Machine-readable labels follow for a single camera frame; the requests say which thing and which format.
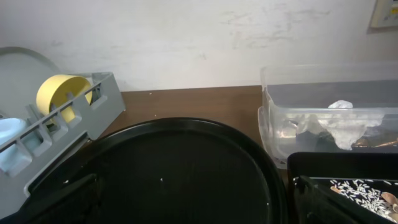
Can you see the white paper napkin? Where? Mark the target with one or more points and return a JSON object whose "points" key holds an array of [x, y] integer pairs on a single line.
{"points": [[345, 128]]}

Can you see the round black serving tray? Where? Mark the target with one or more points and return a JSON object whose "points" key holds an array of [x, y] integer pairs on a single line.
{"points": [[176, 170]]}

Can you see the clear plastic waste bin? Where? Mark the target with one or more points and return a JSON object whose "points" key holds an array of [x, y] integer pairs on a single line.
{"points": [[290, 91]]}

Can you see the grey plastic dishwasher rack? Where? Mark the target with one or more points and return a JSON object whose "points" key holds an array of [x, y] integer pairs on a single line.
{"points": [[46, 143]]}

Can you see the yellow bowl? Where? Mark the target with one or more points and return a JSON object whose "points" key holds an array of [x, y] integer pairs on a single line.
{"points": [[53, 91]]}

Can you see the white ceramic plate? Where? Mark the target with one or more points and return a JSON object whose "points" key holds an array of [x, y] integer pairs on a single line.
{"points": [[22, 73]]}

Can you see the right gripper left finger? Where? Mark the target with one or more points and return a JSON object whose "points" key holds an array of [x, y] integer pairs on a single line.
{"points": [[74, 203]]}

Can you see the black rectangular waste tray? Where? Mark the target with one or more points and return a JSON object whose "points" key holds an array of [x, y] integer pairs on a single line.
{"points": [[340, 164]]}

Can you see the golden brown food scraps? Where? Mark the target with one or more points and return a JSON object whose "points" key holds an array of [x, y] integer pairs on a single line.
{"points": [[364, 193]]}

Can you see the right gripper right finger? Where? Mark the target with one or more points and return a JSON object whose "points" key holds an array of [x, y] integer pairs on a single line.
{"points": [[317, 203]]}

